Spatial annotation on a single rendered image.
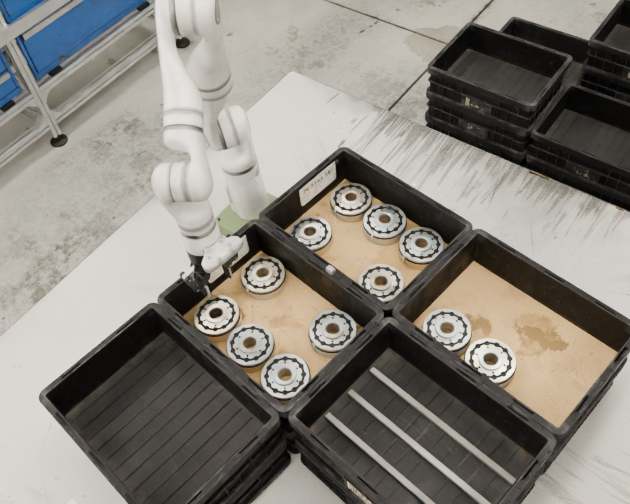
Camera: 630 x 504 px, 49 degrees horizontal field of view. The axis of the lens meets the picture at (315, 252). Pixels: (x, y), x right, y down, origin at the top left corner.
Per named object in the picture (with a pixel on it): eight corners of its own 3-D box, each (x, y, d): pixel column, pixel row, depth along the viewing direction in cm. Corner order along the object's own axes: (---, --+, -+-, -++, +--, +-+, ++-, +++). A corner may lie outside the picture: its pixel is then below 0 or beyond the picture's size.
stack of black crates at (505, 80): (420, 159, 275) (425, 66, 239) (458, 114, 288) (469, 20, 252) (513, 200, 258) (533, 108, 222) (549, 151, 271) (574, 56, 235)
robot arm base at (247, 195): (229, 215, 186) (214, 170, 173) (245, 190, 191) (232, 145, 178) (259, 224, 183) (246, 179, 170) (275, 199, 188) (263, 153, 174)
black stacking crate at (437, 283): (389, 342, 152) (389, 314, 143) (471, 258, 163) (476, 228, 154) (548, 462, 133) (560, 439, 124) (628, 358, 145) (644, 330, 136)
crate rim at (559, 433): (388, 319, 144) (388, 313, 142) (475, 232, 156) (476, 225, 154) (558, 444, 125) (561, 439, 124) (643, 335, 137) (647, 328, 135)
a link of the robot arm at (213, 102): (179, 62, 144) (223, 49, 145) (201, 130, 170) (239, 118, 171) (192, 98, 141) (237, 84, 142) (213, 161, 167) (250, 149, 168)
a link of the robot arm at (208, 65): (216, -31, 122) (234, 57, 146) (162, -30, 122) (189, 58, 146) (213, 12, 119) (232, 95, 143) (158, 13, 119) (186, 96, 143)
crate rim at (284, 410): (156, 304, 151) (153, 298, 149) (256, 222, 163) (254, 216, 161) (285, 421, 132) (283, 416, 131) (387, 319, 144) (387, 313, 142)
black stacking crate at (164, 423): (58, 420, 147) (36, 397, 138) (167, 328, 159) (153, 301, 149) (176, 556, 129) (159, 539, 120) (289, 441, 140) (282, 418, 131)
